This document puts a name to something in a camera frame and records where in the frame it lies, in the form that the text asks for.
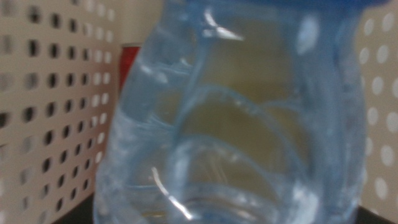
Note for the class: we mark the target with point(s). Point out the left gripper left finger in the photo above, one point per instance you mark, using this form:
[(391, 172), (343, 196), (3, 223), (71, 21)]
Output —
[(81, 214)]

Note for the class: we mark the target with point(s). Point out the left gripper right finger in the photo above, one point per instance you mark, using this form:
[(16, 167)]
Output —
[(367, 217)]

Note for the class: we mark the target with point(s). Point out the red soda can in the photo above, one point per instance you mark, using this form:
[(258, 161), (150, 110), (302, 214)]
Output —
[(127, 62)]

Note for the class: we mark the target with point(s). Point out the clear water bottle blue cap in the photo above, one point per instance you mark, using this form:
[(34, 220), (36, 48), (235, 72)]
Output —
[(233, 124)]

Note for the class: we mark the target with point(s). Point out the white perforated plastic basket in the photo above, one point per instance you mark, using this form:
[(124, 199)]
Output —
[(133, 25)]

